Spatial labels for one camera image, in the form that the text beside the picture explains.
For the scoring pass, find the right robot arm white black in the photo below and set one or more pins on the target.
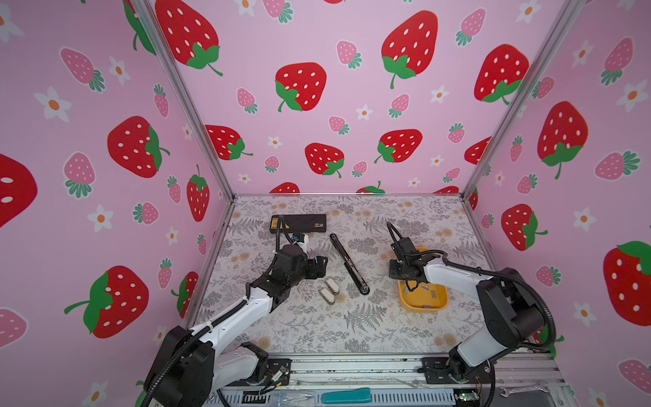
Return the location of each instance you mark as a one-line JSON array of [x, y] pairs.
[[514, 313]]

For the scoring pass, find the black tool case yellow label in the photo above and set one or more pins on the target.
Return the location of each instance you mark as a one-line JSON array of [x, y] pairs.
[[306, 223]]

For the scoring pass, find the beige eraser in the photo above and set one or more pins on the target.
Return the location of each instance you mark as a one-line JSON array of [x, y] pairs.
[[328, 296]]

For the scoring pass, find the silver wrench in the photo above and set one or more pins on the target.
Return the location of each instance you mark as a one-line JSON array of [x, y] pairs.
[[507, 392]]

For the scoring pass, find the yellow plastic tray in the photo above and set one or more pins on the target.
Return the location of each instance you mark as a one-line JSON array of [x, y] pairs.
[[423, 297]]

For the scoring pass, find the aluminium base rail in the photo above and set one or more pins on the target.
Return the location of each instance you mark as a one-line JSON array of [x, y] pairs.
[[395, 380]]

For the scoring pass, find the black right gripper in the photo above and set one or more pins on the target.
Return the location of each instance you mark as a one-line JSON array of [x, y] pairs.
[[392, 271]]

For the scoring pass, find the teal handled tool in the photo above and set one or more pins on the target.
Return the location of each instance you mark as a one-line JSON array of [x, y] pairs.
[[347, 397]]

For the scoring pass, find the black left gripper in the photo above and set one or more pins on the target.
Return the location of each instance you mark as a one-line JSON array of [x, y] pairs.
[[312, 272]]

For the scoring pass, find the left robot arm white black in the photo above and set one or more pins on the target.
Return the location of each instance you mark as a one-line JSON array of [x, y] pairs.
[[192, 363]]

